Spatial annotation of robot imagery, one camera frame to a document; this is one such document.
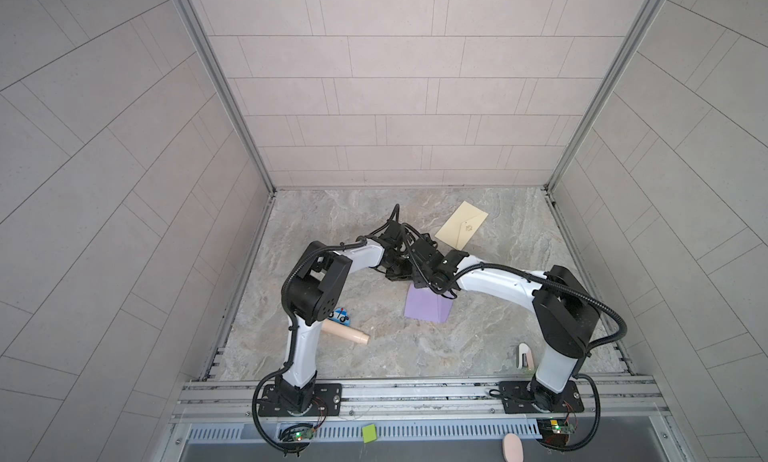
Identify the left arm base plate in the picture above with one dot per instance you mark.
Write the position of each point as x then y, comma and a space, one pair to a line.
284, 401

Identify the blue toy car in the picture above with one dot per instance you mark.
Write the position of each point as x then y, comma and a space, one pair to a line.
340, 316

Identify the left circuit board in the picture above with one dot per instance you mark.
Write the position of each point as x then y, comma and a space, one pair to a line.
298, 433

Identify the purple paper sheet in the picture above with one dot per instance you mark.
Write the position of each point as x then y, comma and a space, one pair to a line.
424, 305

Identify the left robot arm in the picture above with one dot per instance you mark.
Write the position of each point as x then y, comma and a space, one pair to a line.
310, 294

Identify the green sticky note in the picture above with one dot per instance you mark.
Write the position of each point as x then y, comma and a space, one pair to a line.
369, 433

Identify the aluminium rail frame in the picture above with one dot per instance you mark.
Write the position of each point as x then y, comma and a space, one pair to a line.
421, 399

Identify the beige wooden rolling pin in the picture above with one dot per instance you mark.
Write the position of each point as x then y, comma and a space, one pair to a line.
345, 332

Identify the right circuit board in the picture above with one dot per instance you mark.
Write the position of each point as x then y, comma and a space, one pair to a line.
556, 432

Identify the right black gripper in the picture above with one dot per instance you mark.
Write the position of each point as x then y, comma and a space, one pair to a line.
427, 280

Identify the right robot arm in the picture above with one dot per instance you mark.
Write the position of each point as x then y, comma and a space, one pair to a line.
572, 322

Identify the yellow envelope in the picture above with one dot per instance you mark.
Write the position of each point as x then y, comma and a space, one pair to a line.
461, 226

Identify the circuit board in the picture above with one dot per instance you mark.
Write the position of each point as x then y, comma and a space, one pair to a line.
556, 432
298, 433

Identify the pink oval eraser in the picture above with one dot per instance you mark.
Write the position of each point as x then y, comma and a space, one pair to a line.
512, 448

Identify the white pink stapler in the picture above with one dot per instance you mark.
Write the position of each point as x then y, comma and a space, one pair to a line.
525, 359

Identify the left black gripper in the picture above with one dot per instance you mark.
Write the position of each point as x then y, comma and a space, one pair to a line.
399, 269

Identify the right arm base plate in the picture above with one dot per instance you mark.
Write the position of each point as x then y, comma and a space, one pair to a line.
518, 397

